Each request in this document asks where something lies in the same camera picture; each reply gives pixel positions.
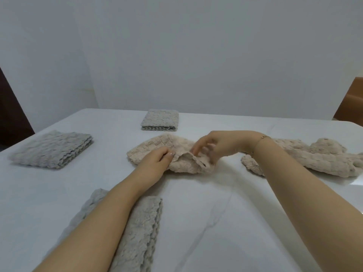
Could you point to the person's right hand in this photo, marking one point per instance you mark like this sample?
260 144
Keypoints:
229 143

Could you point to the person's left hand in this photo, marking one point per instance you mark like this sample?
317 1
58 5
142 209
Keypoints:
153 169

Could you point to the beige fluffy towel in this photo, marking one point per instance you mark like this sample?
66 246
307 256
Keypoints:
326 158
150 147

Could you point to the taupe fluffy towel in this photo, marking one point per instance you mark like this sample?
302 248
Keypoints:
51 150
160 118

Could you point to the blue-grey fluffy towel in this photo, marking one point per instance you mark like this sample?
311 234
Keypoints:
139 237

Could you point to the person's right forearm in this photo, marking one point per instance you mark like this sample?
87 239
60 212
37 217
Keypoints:
306 201

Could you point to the person's left forearm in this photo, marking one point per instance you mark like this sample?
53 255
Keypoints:
96 229

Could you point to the white glossy table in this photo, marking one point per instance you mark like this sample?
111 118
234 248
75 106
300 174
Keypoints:
227 223

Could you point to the dark brown wooden door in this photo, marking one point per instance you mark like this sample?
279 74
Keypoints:
11 116

